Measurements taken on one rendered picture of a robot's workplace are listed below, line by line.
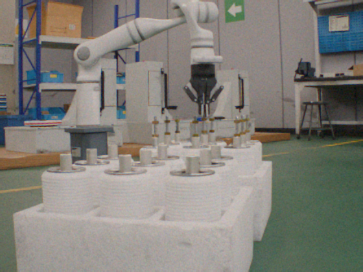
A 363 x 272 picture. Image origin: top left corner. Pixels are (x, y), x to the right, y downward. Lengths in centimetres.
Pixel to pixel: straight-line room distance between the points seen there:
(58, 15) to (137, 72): 278
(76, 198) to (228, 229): 28
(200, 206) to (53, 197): 26
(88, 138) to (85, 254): 102
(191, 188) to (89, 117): 110
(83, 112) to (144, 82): 235
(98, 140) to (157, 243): 109
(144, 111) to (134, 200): 335
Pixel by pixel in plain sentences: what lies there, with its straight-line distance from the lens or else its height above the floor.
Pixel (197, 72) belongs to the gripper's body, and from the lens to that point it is 142.
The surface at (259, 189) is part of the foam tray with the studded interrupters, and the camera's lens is 125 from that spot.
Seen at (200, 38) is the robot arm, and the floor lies 57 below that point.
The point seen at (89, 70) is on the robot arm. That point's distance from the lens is 186.
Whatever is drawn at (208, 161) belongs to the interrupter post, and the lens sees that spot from 89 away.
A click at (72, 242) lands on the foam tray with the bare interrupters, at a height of 14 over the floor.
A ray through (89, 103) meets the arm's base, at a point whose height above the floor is 39.
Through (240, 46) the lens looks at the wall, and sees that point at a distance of 750.
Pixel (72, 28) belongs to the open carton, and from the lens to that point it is 685.
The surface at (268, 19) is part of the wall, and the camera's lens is 726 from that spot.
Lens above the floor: 35
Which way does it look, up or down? 3 degrees down
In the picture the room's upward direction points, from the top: 1 degrees counter-clockwise
